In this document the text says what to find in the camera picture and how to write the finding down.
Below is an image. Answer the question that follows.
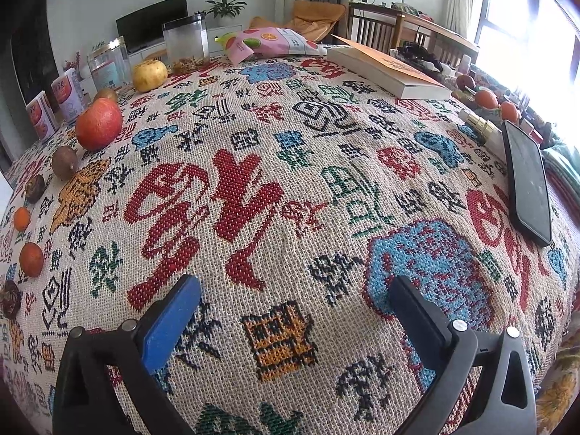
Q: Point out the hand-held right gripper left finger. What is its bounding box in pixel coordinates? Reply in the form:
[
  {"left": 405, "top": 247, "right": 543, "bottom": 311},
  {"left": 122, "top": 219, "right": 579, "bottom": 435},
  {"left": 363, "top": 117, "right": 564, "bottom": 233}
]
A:
[{"left": 52, "top": 274, "right": 202, "bottom": 435}]

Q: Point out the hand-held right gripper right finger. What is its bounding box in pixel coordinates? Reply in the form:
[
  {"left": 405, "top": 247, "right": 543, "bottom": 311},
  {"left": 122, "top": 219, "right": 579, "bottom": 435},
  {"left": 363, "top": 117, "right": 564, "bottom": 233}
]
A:
[{"left": 389, "top": 275, "right": 538, "bottom": 435}]

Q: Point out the reddish orange mandarin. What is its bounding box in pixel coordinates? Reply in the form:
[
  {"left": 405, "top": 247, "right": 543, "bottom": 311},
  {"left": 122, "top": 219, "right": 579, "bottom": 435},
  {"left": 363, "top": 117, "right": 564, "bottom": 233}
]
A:
[{"left": 19, "top": 242, "right": 45, "bottom": 278}]

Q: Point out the dark spotted fruit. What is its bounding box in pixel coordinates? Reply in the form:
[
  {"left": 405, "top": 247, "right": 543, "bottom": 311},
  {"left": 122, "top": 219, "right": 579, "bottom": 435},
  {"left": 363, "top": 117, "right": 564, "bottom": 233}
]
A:
[
  {"left": 24, "top": 174, "right": 46, "bottom": 204},
  {"left": 0, "top": 279, "right": 22, "bottom": 320}
]

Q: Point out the brown round fruit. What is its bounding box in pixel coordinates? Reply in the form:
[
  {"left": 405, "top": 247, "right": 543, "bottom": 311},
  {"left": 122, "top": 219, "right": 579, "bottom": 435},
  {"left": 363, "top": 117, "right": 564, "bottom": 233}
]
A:
[{"left": 51, "top": 145, "right": 80, "bottom": 181}]

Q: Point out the red apple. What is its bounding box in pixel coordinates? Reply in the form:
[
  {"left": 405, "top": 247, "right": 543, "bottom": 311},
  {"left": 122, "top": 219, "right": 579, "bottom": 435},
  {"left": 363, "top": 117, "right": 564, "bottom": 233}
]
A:
[{"left": 75, "top": 97, "right": 124, "bottom": 152}]

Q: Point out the yellow pear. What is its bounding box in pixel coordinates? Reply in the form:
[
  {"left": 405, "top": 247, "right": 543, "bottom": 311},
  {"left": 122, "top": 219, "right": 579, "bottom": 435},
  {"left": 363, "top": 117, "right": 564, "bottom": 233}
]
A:
[{"left": 132, "top": 60, "right": 169, "bottom": 94}]

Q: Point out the yellow floral cloth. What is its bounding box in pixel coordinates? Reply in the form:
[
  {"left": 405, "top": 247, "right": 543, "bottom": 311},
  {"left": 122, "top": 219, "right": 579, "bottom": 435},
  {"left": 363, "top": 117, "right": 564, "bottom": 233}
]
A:
[{"left": 535, "top": 340, "right": 580, "bottom": 435}]

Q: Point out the black smartphone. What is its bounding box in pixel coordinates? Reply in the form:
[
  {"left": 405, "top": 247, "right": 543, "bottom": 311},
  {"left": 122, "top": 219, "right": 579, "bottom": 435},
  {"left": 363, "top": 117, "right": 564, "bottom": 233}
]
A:
[{"left": 501, "top": 120, "right": 554, "bottom": 248}]

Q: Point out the printed woven tablecloth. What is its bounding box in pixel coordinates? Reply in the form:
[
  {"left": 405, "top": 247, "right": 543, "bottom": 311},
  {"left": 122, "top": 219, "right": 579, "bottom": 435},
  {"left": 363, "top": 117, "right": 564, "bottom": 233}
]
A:
[{"left": 0, "top": 52, "right": 580, "bottom": 435}]

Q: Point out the gold cosmetic tube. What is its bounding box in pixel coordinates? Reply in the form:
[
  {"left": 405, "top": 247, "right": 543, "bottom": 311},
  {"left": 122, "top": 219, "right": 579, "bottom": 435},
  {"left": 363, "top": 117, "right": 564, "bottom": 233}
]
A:
[{"left": 459, "top": 108, "right": 501, "bottom": 143}]

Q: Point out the pink tin can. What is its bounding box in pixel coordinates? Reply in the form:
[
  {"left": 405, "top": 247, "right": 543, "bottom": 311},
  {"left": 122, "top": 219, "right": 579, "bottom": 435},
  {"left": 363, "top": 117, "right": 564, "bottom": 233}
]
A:
[
  {"left": 26, "top": 91, "right": 59, "bottom": 141},
  {"left": 51, "top": 68, "right": 88, "bottom": 123}
]

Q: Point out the orange cover book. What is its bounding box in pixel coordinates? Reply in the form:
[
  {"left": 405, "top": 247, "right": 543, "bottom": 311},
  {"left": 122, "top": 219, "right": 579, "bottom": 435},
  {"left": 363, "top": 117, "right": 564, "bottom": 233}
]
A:
[{"left": 326, "top": 34, "right": 453, "bottom": 100}]

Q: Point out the blue label glass jar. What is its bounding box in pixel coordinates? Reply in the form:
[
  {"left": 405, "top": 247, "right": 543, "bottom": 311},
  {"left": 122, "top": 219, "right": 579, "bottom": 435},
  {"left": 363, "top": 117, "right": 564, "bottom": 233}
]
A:
[{"left": 87, "top": 37, "right": 133, "bottom": 94}]

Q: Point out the black cloth bundle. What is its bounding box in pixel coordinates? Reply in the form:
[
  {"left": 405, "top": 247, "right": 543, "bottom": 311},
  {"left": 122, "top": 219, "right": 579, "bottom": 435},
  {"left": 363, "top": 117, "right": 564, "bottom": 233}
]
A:
[{"left": 396, "top": 41, "right": 442, "bottom": 73}]

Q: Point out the white television cabinet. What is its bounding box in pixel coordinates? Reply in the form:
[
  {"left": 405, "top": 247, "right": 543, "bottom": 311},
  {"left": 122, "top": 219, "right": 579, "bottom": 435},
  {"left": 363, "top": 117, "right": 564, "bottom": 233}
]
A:
[{"left": 127, "top": 25, "right": 248, "bottom": 62}]

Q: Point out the clear plastic jar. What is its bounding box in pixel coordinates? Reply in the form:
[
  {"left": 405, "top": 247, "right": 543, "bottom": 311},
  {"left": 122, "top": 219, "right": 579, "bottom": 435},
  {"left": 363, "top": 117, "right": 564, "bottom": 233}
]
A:
[{"left": 162, "top": 13, "right": 211, "bottom": 74}]

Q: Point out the wooden side desk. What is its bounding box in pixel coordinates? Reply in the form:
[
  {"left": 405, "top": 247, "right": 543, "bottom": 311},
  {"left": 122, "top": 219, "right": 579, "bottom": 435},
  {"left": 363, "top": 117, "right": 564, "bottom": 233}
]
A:
[{"left": 399, "top": 9, "right": 481, "bottom": 66}]

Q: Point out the wooden slatted chair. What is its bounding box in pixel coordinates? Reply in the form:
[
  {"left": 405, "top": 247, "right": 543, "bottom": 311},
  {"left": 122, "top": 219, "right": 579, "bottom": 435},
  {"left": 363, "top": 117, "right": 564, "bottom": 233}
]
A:
[{"left": 347, "top": 2, "right": 406, "bottom": 53}]

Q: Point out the pink snack bag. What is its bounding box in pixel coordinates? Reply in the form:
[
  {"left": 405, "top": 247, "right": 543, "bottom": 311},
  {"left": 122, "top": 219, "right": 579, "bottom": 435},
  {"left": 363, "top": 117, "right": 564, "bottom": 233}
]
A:
[{"left": 215, "top": 27, "right": 327, "bottom": 64}]

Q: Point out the black television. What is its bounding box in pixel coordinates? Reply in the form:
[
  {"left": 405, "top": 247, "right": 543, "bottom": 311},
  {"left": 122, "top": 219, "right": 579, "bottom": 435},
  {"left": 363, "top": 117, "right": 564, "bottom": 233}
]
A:
[{"left": 116, "top": 0, "right": 189, "bottom": 54}]

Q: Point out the leafy potted plant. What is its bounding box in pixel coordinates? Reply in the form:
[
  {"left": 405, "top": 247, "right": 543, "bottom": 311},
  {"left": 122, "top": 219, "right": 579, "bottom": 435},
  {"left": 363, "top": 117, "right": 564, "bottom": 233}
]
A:
[{"left": 205, "top": 0, "right": 248, "bottom": 28}]

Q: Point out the orange cushioned chair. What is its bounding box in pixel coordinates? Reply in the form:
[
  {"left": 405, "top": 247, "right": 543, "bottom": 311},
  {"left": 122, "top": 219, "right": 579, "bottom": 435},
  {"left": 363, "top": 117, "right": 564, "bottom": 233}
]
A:
[{"left": 249, "top": 0, "right": 347, "bottom": 44}]

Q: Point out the bright window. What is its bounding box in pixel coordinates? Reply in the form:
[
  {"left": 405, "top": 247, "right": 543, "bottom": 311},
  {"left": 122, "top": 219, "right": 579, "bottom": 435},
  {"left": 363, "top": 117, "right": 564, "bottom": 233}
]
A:
[{"left": 473, "top": 0, "right": 580, "bottom": 96}]

